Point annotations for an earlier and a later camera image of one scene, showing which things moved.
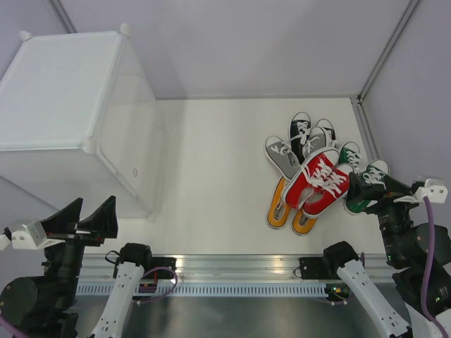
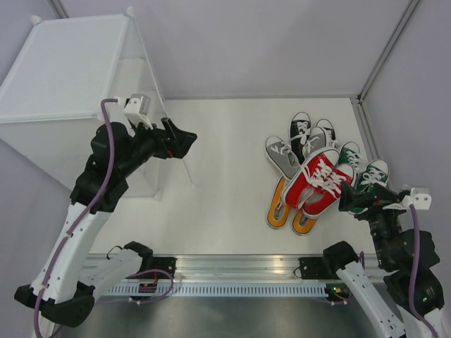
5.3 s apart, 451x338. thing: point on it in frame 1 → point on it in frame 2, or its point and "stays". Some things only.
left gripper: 103,222 → 172,142
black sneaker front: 299,132 stays
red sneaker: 307,172 stays
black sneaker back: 329,129 stays
